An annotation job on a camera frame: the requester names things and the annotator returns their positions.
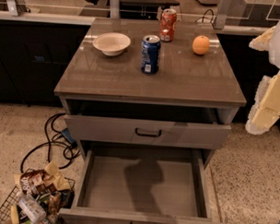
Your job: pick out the orange fruit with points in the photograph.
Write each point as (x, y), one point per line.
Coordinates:
(200, 45)

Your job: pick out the clear plastic bottle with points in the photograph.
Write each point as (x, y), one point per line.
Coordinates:
(31, 208)

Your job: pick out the blue soda can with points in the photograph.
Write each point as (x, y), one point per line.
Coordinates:
(150, 54)

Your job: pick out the orange soda can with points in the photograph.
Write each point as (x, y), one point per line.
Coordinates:
(167, 25)

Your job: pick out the black wire basket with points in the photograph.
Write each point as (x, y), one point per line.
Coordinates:
(11, 213)

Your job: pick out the brown snack bag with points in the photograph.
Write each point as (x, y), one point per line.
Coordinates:
(39, 182)

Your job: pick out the open grey middle drawer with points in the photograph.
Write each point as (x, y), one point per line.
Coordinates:
(141, 185)

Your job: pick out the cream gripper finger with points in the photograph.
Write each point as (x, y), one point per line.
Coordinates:
(265, 111)
(262, 42)

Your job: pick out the grey drawer cabinet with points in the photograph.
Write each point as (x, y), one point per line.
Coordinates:
(187, 88)

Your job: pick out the black drawer handle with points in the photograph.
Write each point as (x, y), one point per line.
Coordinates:
(154, 134)

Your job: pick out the white bowl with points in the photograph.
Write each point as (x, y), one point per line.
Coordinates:
(111, 43)

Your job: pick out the grey top drawer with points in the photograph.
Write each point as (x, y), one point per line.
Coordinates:
(118, 130)

